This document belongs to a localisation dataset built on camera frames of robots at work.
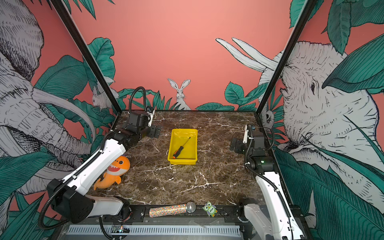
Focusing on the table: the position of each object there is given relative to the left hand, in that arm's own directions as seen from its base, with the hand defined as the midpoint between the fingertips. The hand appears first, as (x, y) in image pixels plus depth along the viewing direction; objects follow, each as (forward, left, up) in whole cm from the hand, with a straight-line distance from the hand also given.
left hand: (151, 121), depth 79 cm
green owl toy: (-38, -30, -25) cm, 55 cm away
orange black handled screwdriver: (-5, -12, -25) cm, 28 cm away
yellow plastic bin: (-7, -19, -26) cm, 33 cm away
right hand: (-11, -46, -2) cm, 47 cm away
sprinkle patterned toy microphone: (-38, -11, -22) cm, 46 cm away
